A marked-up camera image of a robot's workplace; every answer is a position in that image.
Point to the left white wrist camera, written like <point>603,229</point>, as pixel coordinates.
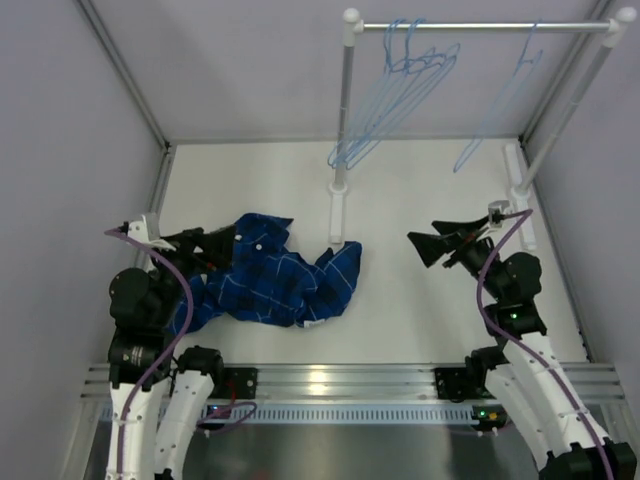
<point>144,229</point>

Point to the blue plaid shirt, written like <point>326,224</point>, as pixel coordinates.
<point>272,285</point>

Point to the light blue wire hanger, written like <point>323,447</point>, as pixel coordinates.
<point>525,65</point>

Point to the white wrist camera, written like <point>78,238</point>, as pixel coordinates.
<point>498,212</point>
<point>144,229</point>

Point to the perforated cable tray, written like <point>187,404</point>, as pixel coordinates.
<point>345,414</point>

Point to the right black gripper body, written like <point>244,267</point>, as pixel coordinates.
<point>463,245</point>

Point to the aluminium frame post right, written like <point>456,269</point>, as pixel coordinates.
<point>568,63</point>

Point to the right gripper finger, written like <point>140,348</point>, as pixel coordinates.
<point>462,228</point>
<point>431,248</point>

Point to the aluminium frame post left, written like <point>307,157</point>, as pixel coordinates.
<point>99,28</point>

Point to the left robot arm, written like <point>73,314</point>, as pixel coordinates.
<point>157,400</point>

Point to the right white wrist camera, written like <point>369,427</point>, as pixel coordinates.
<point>498,212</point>

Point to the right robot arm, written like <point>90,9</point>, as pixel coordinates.
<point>521,370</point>

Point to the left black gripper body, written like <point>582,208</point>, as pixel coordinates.
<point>181,248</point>

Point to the aluminium frame post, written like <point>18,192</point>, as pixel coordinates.
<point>568,63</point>
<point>99,28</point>

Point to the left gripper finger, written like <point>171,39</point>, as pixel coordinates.
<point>216,256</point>
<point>223,236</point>

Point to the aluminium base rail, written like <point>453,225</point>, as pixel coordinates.
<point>595,383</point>

